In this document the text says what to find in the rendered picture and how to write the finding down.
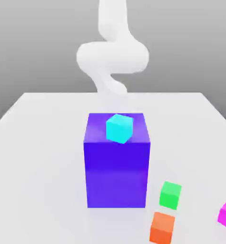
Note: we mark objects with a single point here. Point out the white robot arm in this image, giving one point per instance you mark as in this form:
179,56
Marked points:
112,57

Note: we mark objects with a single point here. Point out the small cyan cube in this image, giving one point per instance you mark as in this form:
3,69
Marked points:
118,128

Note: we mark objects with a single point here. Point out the small green cube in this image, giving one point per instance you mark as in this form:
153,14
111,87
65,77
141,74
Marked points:
169,195

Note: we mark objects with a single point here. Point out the small orange cube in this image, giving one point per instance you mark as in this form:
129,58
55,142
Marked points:
161,228

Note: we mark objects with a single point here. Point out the large purple box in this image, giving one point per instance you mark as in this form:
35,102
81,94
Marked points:
115,175

